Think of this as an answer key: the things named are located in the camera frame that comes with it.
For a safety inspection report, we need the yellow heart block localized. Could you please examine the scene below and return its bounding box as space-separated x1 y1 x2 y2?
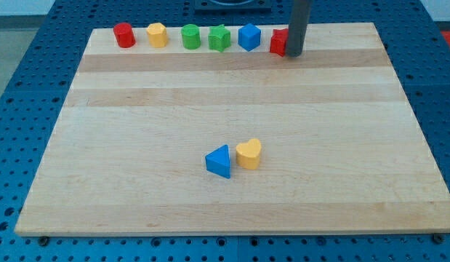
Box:
236 138 262 170

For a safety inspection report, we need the grey cylindrical robot arm rod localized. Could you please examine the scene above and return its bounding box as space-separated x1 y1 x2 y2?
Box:
286 0 313 57

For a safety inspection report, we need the light wooden board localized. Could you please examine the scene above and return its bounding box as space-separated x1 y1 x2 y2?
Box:
15 23 450 237

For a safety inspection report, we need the red star block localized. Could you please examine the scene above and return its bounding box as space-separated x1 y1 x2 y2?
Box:
269 28 289 57

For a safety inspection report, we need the blue triangle block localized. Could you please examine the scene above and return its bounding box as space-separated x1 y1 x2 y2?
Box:
205 145 231 179

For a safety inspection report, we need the blue cube block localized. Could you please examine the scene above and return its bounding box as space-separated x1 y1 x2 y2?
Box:
238 23 261 52

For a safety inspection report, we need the green star block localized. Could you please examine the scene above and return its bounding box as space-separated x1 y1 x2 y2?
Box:
208 24 231 52

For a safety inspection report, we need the yellow hexagon block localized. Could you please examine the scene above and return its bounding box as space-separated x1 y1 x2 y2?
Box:
146 23 168 48

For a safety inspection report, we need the red cylinder block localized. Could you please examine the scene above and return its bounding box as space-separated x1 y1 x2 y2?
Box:
113 23 136 48

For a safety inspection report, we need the green cylinder block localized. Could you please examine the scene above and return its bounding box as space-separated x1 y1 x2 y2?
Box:
181 24 201 49

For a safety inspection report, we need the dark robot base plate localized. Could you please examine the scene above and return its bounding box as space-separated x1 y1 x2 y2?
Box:
192 0 273 11

